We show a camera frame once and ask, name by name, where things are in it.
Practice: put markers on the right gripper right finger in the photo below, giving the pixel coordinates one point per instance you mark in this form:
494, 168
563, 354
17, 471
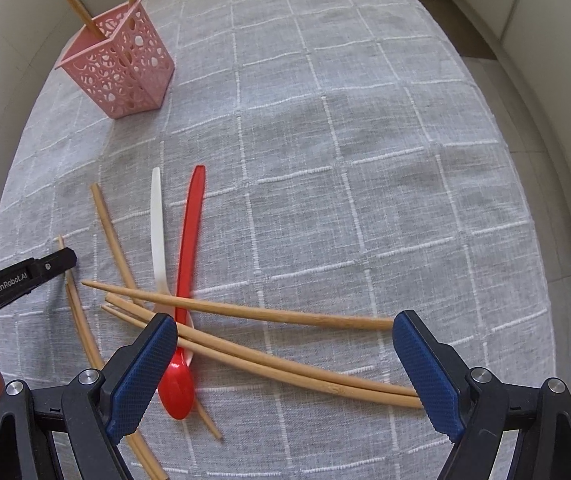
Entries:
472, 407

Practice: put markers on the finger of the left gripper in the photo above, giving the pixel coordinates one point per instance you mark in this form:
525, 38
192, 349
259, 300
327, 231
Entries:
23, 277

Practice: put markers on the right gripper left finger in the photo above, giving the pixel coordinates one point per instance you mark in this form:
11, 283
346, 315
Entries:
95, 410

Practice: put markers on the red plastic spoon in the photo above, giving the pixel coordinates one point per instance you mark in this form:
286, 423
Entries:
189, 245

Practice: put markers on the white plastic spoon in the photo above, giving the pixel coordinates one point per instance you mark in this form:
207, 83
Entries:
157, 233

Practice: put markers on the pink perforated utensil holder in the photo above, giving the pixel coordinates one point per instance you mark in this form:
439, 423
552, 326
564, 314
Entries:
126, 73

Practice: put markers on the grey checked tablecloth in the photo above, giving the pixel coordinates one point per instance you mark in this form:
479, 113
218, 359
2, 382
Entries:
352, 167

